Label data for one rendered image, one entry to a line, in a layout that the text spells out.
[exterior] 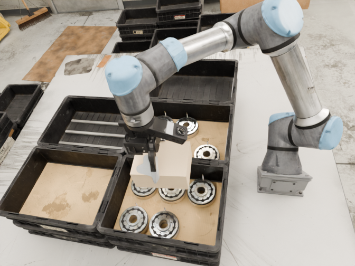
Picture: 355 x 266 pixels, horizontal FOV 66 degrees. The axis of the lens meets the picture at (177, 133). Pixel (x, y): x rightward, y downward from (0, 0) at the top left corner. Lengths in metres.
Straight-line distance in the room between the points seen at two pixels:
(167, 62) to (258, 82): 1.07
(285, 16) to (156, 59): 0.40
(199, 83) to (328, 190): 0.76
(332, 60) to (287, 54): 2.18
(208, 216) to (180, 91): 0.67
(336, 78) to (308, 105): 1.91
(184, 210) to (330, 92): 1.99
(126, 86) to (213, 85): 0.90
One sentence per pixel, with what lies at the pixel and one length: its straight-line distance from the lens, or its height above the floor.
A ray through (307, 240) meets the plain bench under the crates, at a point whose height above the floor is 0.70.
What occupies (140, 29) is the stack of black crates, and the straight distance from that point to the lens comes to 2.78.
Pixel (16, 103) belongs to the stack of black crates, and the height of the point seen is 0.38.
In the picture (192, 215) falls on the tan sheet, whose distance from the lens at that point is 1.02.
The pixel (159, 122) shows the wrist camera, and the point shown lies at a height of 1.26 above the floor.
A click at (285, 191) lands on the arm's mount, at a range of 1.19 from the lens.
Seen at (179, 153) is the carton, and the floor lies 1.12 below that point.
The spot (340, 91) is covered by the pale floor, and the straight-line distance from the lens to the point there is 2.76.
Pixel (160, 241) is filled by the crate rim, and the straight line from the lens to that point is 0.90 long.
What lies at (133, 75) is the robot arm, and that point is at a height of 1.44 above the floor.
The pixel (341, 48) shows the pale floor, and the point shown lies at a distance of 3.25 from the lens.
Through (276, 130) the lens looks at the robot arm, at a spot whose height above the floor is 0.93.
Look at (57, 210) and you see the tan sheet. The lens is 1.19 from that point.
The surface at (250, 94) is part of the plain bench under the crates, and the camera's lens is 1.56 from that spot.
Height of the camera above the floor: 1.77
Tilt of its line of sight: 51 degrees down
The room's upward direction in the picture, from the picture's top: 12 degrees counter-clockwise
